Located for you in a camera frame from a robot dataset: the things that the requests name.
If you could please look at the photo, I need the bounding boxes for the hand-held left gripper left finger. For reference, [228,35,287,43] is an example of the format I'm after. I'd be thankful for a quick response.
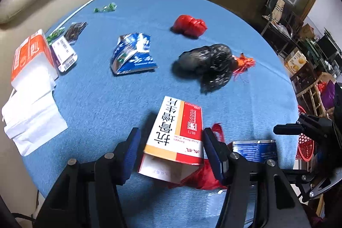
[35,127,142,228]

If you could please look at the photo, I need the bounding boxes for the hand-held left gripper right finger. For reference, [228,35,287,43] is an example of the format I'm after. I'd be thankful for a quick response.
[202,128,312,228]

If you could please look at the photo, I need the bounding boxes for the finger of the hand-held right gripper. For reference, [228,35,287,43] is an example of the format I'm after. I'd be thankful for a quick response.
[273,114,333,143]
[280,169,332,202]

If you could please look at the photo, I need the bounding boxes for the red plastic bag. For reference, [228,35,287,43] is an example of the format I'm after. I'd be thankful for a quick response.
[171,14,208,39]
[168,122,227,190]

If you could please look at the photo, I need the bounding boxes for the red plastic mesh basket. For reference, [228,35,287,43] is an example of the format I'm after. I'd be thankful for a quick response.
[295,105,317,162]

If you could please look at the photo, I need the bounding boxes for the glossy dark blue box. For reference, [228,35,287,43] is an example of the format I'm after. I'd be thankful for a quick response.
[231,139,277,163]

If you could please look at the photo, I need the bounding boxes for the white red medicine box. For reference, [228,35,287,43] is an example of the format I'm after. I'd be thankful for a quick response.
[137,96,205,183]

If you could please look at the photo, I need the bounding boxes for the orange packet bundle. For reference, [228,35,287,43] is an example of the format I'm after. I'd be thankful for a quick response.
[232,53,256,81]

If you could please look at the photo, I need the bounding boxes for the blue white carton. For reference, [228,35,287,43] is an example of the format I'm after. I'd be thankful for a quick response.
[110,32,158,76]

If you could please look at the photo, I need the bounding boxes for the black plastic bag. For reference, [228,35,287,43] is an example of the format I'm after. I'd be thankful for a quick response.
[172,44,237,95]

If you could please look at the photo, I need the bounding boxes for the bamboo chair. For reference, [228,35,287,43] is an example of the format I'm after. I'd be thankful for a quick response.
[290,72,334,116]

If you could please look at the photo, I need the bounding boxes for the purple bag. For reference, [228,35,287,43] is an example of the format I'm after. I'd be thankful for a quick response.
[327,81,336,108]

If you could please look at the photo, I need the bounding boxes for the blue tablecloth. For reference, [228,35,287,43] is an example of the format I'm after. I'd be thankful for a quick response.
[20,0,300,228]

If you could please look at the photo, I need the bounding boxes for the orange printed carton box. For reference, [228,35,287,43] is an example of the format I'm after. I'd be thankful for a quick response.
[284,47,307,74]

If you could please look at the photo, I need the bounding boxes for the black computer monitor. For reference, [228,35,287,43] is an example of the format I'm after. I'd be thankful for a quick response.
[317,33,338,60]

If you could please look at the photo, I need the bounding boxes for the small brown cardboard box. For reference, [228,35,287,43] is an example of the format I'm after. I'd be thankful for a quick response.
[299,24,314,40]

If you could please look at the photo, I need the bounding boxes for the white paper tissues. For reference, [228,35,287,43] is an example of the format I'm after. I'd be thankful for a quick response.
[1,76,68,157]

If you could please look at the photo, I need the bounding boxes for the white purple barcode box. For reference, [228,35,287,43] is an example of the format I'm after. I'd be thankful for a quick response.
[51,36,78,73]

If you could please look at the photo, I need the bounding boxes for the dark snack packet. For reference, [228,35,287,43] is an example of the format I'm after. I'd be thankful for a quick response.
[63,21,88,45]

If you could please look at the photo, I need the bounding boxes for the green candy wrapper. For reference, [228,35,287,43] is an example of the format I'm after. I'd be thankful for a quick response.
[46,27,65,44]
[93,3,117,13]

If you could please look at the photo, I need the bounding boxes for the orange tissue pack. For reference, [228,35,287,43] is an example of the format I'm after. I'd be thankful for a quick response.
[11,29,59,90]

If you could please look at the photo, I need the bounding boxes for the white straw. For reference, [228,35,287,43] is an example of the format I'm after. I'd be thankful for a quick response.
[55,0,96,31]

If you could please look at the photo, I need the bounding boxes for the thin black cable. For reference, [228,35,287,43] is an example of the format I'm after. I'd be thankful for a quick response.
[11,213,35,221]

